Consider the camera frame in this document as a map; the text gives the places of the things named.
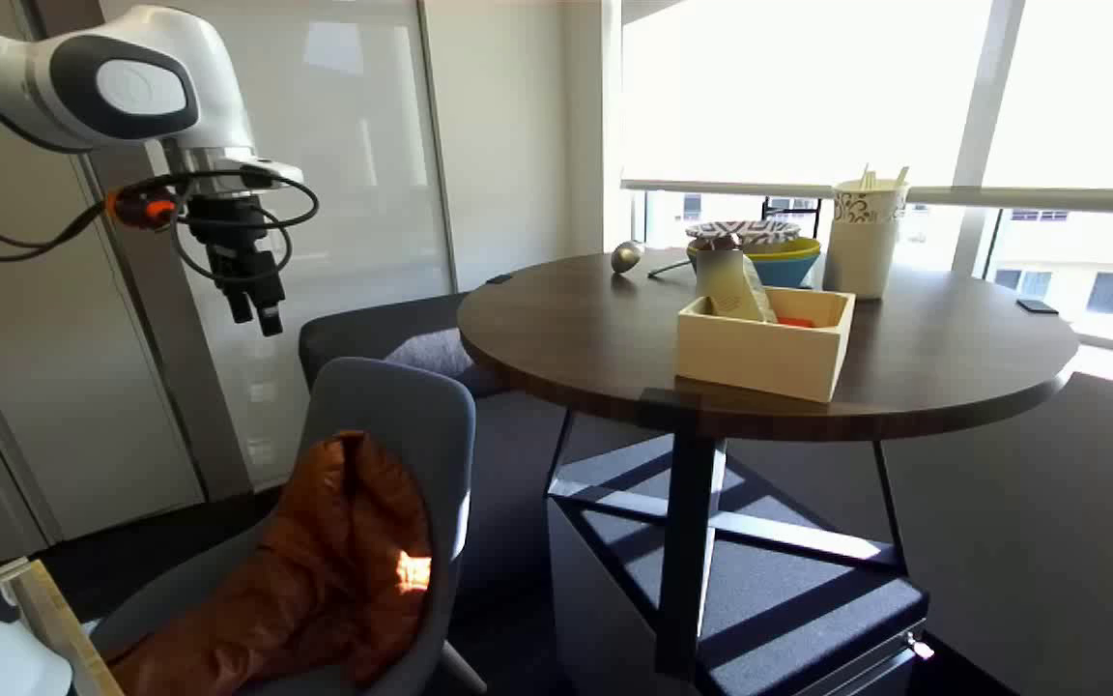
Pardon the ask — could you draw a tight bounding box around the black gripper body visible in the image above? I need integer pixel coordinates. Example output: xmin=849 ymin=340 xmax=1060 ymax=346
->
xmin=181 ymin=190 xmax=284 ymax=298

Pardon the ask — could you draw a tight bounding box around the orange brown towel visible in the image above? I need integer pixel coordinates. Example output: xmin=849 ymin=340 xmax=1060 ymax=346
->
xmin=107 ymin=429 xmax=435 ymax=696

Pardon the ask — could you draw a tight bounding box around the grey shell chair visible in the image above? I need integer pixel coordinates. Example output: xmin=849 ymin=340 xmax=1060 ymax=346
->
xmin=90 ymin=357 xmax=491 ymax=696

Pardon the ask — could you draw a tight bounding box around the dark grey sofa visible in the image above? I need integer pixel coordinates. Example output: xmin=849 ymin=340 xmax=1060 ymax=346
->
xmin=882 ymin=370 xmax=1113 ymax=696
xmin=297 ymin=289 xmax=552 ymax=404

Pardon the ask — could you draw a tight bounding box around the grey sofa cushion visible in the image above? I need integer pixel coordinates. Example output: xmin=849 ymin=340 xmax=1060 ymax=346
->
xmin=382 ymin=324 xmax=511 ymax=398

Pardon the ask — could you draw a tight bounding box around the round dark wooden table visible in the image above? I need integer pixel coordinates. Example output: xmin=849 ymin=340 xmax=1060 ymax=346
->
xmin=454 ymin=246 xmax=1083 ymax=690

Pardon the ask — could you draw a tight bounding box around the light wooden plank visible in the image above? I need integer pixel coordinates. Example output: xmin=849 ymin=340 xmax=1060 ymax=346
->
xmin=0 ymin=553 xmax=129 ymax=696

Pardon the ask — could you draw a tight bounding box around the yellow green packet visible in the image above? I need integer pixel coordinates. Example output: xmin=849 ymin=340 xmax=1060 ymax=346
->
xmin=689 ymin=240 xmax=782 ymax=324

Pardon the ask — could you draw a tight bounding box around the patterned bowl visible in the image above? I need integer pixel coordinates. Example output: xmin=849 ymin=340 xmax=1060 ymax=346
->
xmin=682 ymin=218 xmax=802 ymax=254

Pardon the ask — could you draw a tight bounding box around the light wooden box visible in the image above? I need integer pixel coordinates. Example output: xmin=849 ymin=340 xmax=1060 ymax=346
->
xmin=673 ymin=281 xmax=856 ymax=408

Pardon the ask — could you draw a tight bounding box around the blue bowl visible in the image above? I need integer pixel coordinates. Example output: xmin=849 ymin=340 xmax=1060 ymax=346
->
xmin=747 ymin=237 xmax=825 ymax=289

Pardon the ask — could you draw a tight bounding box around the white paper cup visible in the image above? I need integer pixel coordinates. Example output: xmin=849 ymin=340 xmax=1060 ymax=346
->
xmin=824 ymin=163 xmax=913 ymax=303

